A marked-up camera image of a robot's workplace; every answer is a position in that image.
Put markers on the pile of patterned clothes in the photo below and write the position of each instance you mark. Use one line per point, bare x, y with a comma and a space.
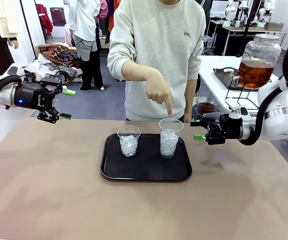
58, 55

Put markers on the white side table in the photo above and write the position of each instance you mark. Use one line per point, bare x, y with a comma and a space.
206, 70

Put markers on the dark rectangular tray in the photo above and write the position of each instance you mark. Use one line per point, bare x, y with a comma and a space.
224, 77

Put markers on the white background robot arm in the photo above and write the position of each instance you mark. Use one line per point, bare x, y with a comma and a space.
230, 8
266, 10

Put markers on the glass tea dispenser jar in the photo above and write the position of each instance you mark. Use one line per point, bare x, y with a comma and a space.
259, 57

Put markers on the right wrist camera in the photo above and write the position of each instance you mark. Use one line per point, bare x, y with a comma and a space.
239, 111

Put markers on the grey metal box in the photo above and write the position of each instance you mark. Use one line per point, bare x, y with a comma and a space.
274, 25

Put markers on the dark framed panel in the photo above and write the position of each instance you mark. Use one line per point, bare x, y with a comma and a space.
57, 16

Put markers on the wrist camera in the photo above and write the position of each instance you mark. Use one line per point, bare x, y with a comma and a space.
239, 111
14, 71

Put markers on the short clear iced cup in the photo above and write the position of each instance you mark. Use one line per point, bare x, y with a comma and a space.
128, 147

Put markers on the person's right hand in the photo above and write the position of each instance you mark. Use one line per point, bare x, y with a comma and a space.
158, 92

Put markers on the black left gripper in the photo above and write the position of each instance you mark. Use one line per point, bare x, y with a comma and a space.
28, 96

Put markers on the person in grey sweatshirt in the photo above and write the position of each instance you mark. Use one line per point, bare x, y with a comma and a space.
158, 50

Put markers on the person's right forearm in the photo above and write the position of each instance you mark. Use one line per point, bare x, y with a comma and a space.
133, 72

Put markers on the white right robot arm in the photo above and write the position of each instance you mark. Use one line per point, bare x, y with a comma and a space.
281, 100

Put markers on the glass cup of tea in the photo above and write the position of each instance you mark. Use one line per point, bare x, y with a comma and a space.
206, 106

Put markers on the person's left forearm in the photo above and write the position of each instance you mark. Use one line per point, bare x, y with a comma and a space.
189, 95

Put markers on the red hanging garment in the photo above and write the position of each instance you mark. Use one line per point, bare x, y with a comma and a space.
44, 20

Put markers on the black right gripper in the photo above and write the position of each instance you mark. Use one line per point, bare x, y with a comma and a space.
230, 128

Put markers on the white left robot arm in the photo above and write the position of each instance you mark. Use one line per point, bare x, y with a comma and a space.
1, 99

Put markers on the wooden top workbench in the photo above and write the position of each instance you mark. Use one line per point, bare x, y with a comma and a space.
254, 28

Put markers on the person's left hand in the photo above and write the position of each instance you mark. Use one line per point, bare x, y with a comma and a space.
188, 116

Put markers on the tall clear iced cup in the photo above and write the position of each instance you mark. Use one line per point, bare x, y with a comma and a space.
168, 145

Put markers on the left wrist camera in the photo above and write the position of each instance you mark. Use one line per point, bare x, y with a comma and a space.
14, 71

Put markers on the black plastic serving tray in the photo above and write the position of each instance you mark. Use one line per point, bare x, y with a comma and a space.
146, 167

